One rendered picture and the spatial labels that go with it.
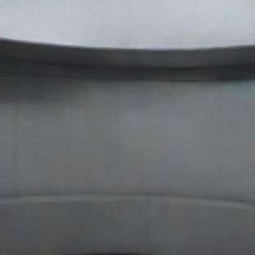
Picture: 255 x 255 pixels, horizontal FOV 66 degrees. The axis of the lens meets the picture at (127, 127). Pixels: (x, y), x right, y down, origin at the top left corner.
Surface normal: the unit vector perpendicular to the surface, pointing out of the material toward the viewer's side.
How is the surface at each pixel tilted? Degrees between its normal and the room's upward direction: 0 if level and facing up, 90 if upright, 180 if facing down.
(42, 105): 90
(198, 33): 90
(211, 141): 90
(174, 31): 90
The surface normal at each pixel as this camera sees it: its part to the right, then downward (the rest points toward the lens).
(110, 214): 0.04, -0.02
